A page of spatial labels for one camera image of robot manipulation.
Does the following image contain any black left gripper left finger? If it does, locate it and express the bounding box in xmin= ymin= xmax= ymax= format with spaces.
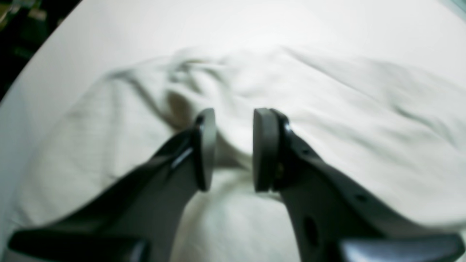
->
xmin=7 ymin=108 xmax=216 ymax=262

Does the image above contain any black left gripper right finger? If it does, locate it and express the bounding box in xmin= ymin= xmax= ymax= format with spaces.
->
xmin=253 ymin=108 xmax=465 ymax=262

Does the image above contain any beige t-shirt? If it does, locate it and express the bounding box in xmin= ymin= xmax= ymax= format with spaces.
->
xmin=4 ymin=47 xmax=465 ymax=262

